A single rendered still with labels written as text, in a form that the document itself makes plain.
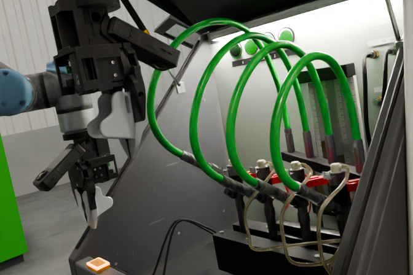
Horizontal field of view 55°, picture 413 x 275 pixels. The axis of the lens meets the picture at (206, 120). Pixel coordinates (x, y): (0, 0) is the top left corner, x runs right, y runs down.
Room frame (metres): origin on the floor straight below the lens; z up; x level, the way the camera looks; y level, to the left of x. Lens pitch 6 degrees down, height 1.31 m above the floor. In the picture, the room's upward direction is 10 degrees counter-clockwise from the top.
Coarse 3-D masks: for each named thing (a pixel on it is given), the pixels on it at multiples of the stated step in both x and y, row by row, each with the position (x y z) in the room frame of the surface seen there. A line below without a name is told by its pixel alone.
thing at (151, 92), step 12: (204, 24) 0.80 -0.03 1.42; (216, 24) 0.83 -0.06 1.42; (228, 24) 0.85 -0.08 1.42; (240, 24) 0.87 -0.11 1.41; (180, 36) 0.76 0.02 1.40; (156, 72) 0.72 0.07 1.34; (276, 72) 0.93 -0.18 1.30; (156, 84) 0.71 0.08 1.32; (276, 84) 0.94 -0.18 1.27; (288, 120) 0.94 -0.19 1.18; (156, 132) 0.70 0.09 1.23; (288, 132) 0.94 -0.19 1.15; (168, 144) 0.72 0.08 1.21; (180, 156) 0.73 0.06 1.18
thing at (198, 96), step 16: (256, 32) 0.78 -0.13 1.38; (224, 48) 0.72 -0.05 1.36; (208, 64) 0.70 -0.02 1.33; (288, 64) 0.84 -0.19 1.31; (192, 112) 0.66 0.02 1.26; (304, 112) 0.86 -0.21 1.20; (192, 128) 0.65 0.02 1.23; (304, 128) 0.86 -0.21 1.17; (192, 144) 0.65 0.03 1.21; (304, 144) 0.86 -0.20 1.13; (224, 176) 0.68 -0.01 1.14; (240, 192) 0.71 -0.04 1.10
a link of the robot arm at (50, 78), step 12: (48, 72) 0.82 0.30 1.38; (60, 72) 0.80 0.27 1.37; (48, 84) 0.80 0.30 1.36; (48, 96) 0.80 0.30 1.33; (60, 96) 0.81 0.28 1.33; (72, 96) 0.81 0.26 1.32; (84, 96) 0.82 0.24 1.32; (60, 108) 0.81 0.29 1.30; (72, 108) 0.81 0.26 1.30; (84, 108) 0.82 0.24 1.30
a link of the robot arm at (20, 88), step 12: (0, 72) 0.64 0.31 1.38; (12, 72) 0.65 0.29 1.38; (0, 84) 0.64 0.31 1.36; (12, 84) 0.64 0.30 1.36; (24, 84) 0.65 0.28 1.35; (0, 96) 0.64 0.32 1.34; (12, 96) 0.64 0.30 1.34; (24, 96) 0.65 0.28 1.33; (0, 108) 0.64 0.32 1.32; (12, 108) 0.64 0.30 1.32; (24, 108) 0.67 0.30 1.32
